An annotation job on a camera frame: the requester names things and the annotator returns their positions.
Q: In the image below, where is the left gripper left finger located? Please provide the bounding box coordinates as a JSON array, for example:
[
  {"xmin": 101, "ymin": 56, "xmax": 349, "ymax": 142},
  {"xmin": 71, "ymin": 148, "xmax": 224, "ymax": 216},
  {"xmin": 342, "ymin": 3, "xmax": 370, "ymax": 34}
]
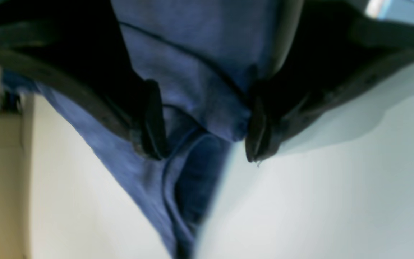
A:
[{"xmin": 0, "ymin": 0, "xmax": 168, "ymax": 160}]

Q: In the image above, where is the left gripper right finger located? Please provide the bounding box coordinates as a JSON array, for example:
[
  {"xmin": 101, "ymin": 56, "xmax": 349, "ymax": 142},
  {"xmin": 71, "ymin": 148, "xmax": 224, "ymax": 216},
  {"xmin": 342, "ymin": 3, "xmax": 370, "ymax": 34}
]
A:
[{"xmin": 245, "ymin": 0, "xmax": 414, "ymax": 162}]

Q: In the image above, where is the blue grey t-shirt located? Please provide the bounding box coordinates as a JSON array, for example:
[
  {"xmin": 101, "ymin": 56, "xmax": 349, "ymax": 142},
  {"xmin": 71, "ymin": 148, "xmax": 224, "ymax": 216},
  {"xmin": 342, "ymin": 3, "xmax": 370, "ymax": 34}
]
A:
[{"xmin": 2, "ymin": 0, "xmax": 301, "ymax": 259}]

